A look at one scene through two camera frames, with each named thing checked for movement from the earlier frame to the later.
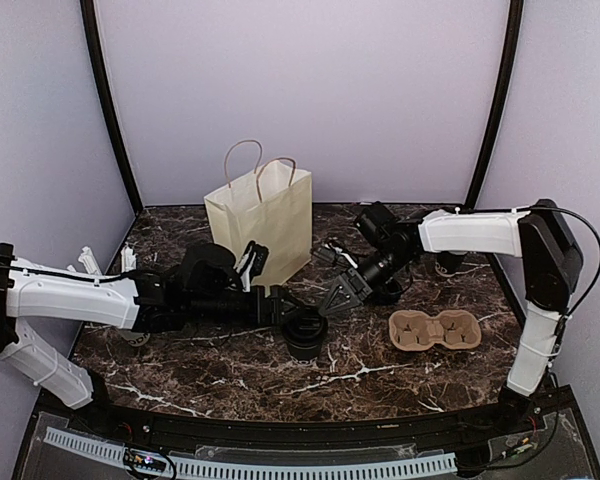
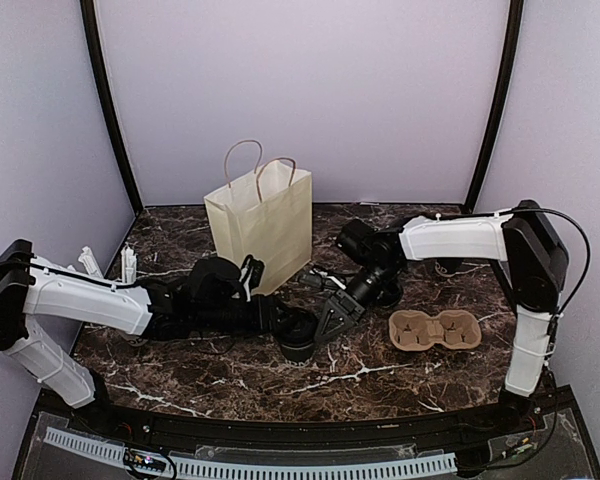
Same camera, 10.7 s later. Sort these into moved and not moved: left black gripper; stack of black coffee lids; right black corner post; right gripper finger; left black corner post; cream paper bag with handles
Moved: right gripper finger; left black gripper
Not moved: right black corner post; left black corner post; cream paper bag with handles; stack of black coffee lids
